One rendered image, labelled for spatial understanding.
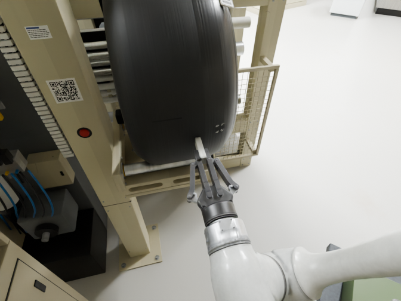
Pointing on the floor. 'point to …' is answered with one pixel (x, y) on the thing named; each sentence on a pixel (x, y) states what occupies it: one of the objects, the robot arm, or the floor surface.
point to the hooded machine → (346, 8)
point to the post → (92, 141)
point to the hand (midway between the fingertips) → (200, 150)
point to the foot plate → (127, 262)
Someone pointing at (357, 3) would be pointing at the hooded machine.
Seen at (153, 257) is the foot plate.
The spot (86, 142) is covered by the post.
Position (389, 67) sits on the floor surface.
